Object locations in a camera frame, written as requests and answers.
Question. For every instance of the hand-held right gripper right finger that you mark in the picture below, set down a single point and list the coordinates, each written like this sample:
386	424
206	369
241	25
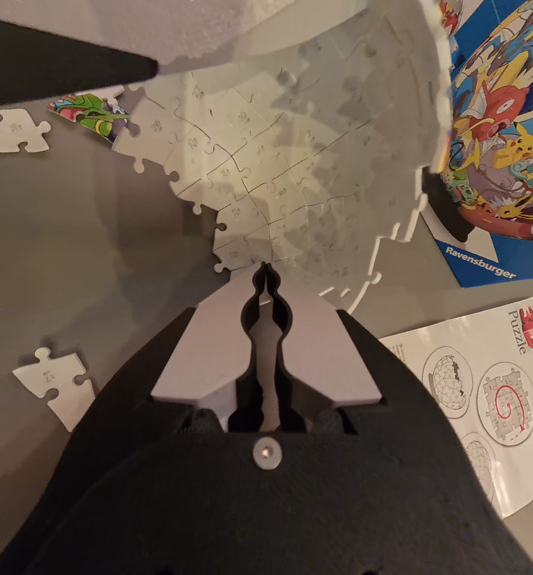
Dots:
329	359

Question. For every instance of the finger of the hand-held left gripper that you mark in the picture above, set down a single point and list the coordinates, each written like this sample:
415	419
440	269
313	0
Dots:
136	22

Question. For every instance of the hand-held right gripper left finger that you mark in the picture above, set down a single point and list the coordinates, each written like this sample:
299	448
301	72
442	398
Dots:
199	359

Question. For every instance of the partly built puzzle ball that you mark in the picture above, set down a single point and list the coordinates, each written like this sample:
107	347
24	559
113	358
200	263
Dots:
293	157

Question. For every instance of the colourful puzzle piece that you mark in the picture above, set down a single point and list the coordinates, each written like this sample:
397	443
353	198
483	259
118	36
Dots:
91	119

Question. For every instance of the blue puzzle box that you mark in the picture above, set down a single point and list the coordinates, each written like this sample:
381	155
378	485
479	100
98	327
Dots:
509	134

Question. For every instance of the white instruction leaflet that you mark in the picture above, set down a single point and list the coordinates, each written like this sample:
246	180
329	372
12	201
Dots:
473	341

